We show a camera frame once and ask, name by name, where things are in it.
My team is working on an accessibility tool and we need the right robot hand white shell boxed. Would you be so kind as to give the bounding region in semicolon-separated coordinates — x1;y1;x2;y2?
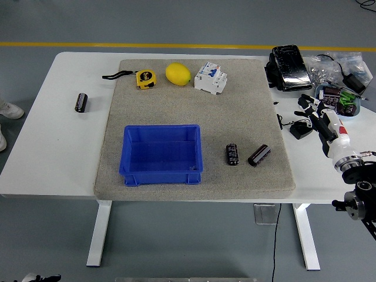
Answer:
294;94;358;165

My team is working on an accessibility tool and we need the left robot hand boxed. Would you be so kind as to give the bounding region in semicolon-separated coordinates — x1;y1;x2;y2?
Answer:
22;273;62;282

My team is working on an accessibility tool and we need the dark battery with grey stripe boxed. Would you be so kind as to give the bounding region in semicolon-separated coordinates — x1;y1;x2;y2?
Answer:
247;143;271;167

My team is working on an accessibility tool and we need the black battery with white print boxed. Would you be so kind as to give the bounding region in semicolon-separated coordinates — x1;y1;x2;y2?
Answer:
225;143;240;166

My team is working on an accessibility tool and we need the blue plastic box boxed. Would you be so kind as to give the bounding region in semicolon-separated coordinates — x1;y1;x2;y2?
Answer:
118;124;204;187

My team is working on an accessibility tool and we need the black cylindrical battery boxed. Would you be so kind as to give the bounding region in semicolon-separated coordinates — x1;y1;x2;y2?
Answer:
74;92;89;113

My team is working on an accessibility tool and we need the light blue bowl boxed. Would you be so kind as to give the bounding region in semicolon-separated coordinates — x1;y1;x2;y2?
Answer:
314;83;361;120

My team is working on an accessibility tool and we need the dark brown capacitor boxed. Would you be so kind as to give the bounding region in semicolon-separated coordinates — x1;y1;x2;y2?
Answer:
336;103;358;118

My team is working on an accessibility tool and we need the small black charger block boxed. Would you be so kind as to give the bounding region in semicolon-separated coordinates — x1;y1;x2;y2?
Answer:
290;120;314;140

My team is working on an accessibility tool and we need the green connector pile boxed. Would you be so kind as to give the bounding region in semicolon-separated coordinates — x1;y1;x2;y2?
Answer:
339;91;356;106

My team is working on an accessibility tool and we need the large brown capacitor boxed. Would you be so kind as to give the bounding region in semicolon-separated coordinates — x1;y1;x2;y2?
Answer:
323;86;341;111

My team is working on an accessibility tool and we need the black pen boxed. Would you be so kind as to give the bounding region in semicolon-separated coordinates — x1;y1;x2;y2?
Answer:
327;82;370;101

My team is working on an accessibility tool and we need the white table leg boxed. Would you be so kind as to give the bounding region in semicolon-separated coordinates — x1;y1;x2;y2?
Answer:
86;200;113;267
293;203;321;271

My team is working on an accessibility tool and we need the clear plastic bag of screws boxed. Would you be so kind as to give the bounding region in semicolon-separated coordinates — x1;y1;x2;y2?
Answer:
305;52;372;89

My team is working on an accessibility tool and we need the black glossy device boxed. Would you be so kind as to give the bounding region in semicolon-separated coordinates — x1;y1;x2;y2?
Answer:
264;44;313;92

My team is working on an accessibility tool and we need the metal floor plate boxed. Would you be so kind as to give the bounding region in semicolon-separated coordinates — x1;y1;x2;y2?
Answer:
253;203;279;226

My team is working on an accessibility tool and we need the white circuit breaker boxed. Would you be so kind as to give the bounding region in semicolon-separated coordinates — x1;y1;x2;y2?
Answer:
193;61;229;96

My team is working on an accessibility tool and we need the grey-brown mat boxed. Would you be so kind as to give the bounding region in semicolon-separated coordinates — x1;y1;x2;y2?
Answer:
93;59;296;202

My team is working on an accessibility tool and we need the person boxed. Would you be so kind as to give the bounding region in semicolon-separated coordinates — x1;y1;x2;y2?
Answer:
0;96;25;152

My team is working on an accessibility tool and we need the yellow lemon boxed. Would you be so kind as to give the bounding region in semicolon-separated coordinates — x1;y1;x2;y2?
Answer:
165;62;192;86

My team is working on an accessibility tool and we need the yellow tape measure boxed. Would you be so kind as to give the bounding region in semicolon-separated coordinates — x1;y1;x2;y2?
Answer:
102;69;157;90

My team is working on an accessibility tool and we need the thin black cord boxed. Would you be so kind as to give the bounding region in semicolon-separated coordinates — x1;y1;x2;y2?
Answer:
276;113;308;130

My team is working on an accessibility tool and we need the black power adapter with cord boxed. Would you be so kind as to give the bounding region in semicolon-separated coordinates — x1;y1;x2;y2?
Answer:
317;54;367;94

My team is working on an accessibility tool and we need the black looped floor cable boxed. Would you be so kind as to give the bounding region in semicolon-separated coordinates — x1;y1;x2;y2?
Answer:
356;0;376;13

